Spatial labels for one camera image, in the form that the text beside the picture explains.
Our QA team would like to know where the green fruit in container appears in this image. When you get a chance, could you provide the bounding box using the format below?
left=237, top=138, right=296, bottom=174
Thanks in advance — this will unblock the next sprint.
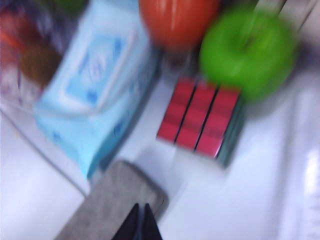
left=52, top=0, right=87, bottom=12

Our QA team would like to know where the orange fruit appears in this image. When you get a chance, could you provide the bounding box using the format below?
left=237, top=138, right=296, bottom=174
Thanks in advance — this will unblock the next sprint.
left=138, top=0, right=222, bottom=52

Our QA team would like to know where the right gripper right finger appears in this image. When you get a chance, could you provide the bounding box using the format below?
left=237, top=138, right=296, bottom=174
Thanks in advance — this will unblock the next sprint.
left=144, top=202, right=163, bottom=240

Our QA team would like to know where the grey glasses case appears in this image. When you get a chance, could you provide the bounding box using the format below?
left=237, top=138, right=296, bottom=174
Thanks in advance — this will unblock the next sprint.
left=53, top=159, right=169, bottom=240

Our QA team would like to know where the clear plastic container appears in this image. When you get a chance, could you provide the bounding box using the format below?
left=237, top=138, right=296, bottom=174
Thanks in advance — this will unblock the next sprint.
left=0, top=0, right=93, bottom=111

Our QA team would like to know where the red fruit in container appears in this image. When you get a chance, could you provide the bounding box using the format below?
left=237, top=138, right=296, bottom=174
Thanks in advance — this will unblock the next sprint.
left=0, top=12, right=31, bottom=66

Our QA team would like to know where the green apple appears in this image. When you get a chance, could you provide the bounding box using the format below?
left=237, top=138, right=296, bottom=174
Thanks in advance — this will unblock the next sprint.
left=199, top=4, right=301, bottom=102

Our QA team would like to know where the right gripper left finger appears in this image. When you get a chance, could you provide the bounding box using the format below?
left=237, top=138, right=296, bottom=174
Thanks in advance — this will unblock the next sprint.
left=119, top=202, right=140, bottom=240

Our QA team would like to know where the light blue wipes pack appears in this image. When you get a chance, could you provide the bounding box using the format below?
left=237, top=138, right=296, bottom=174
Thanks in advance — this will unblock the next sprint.
left=33, top=0, right=161, bottom=180

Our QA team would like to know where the rubik's cube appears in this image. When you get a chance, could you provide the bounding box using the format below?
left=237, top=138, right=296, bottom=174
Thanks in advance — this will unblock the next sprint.
left=156, top=76, right=245, bottom=167

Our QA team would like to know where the brown round fruit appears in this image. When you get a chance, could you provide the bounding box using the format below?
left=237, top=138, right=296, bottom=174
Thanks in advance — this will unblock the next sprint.
left=19, top=32, right=63, bottom=86

